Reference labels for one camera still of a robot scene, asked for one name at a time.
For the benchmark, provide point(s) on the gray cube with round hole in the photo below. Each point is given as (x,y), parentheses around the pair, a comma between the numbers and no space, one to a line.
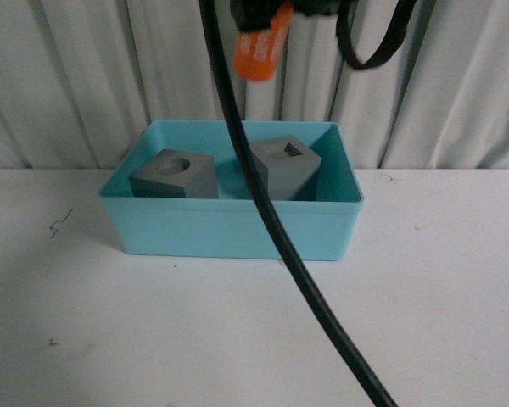
(176,174)

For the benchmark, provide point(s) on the black gripper finger holding cylinder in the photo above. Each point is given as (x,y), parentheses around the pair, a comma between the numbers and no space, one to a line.
(256,15)

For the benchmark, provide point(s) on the gray cube with square hole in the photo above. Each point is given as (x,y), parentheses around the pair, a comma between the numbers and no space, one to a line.
(288,168)

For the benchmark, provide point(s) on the orange cylinder with white text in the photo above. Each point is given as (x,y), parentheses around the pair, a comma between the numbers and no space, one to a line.
(257,53)

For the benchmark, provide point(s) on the white pleated curtain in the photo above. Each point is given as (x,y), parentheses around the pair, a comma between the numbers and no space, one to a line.
(81,80)

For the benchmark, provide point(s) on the light blue plastic box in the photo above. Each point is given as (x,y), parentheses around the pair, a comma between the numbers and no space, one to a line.
(230,226)

